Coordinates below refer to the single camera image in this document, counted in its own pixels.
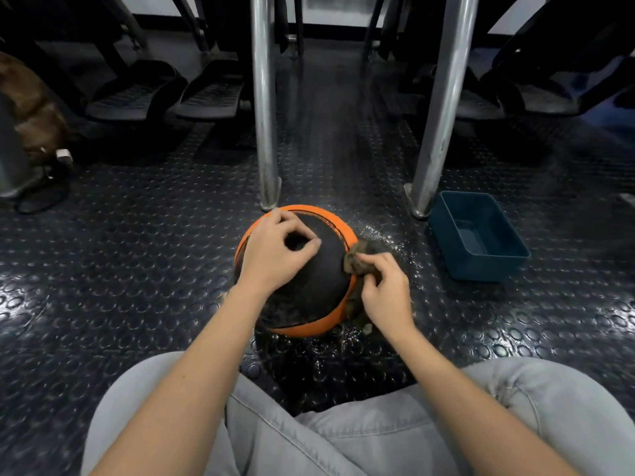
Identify teal plastic bin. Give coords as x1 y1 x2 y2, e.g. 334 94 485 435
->
428 190 531 283

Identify black and orange medicine ball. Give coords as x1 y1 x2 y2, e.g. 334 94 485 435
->
233 204 360 339

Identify person's left hand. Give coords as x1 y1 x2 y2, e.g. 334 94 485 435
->
232 208 323 299

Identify person's right forearm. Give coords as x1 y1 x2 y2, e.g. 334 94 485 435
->
379 322 581 476

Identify grey jeans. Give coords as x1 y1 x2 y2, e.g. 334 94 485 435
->
81 351 635 476

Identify person's left forearm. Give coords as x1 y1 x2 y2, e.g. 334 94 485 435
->
92 285 274 476

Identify black exercise machine pedal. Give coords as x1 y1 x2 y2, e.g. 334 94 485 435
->
454 84 506 121
85 59 188 122
513 81 582 117
175 59 251 120

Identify chrome metal leg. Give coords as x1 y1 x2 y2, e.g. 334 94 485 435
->
403 0 481 221
249 0 282 212

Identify brown cleaning cloth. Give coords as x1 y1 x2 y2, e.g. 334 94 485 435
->
342 239 385 333

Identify person's right hand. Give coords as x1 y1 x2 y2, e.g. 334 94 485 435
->
357 252 417 343

